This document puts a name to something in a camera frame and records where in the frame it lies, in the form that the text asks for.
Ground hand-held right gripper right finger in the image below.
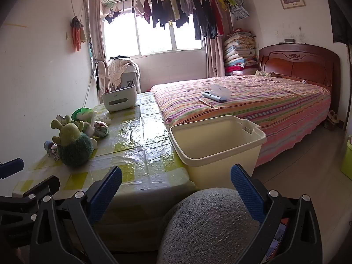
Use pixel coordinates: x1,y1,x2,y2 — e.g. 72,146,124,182
230,163,323,264

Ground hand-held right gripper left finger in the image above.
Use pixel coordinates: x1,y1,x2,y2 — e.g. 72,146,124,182
30,166,123,264

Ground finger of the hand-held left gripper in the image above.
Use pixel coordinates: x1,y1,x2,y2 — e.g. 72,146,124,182
0,175,61,212
0,158,25,180

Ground cream plastic bin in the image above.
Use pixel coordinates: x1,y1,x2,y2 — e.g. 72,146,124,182
169,115,268,190

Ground white knotted plastic bag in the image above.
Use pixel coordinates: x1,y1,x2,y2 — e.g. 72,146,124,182
93,121,110,138

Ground small blue figurine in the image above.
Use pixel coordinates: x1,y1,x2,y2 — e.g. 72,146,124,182
44,140,59,157

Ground green plush toy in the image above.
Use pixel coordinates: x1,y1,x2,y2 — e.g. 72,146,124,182
51,115,94,168

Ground grey plush cushion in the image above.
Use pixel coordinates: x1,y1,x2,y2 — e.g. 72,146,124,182
157,187,264,264

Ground yellow checked tablecloth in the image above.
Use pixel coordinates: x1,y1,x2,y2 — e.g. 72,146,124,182
0,92,198,242

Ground white plush toy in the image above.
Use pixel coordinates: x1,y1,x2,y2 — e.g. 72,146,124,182
81,121,99,149

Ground bed with striped sheet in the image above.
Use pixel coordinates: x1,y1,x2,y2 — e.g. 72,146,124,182
150,74,332,168

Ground green plastic packet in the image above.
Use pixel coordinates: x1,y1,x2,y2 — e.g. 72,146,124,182
71,107,96,122

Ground white desk organizer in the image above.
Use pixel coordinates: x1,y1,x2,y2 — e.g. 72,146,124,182
102,84,137,113

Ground wooden pencil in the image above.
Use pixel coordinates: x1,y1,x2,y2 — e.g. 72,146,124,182
198,98,215,109

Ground green plastic container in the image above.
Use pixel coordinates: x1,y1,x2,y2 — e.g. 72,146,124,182
339,137,352,180

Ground pair of slippers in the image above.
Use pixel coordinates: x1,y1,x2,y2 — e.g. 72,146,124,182
324,110,339,128

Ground white draped clothes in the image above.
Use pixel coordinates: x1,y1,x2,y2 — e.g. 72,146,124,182
96,60,110,91

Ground white appliance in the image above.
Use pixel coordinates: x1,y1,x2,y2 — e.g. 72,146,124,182
121,63,141,94

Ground dotted white cloth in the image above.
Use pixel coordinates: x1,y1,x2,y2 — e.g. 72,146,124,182
108,56,135,87

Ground wooden bed headboard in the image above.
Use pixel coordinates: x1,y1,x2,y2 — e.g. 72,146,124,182
258,43,341,108

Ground pink curtain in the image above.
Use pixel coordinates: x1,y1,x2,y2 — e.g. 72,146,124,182
88,0,106,61
205,36,226,77

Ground stack of folded quilts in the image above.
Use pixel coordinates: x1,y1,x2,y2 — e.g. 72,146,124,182
223,28,260,76

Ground orange hanging cloth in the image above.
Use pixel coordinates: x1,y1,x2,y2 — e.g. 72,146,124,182
70,16,88,52

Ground window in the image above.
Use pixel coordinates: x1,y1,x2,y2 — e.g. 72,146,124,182
102,11,205,58

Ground dark hanging cloth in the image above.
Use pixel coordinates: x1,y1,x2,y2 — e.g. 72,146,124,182
326,0,352,44

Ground row of hanging clothes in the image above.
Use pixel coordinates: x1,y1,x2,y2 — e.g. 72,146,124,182
102,0,251,40

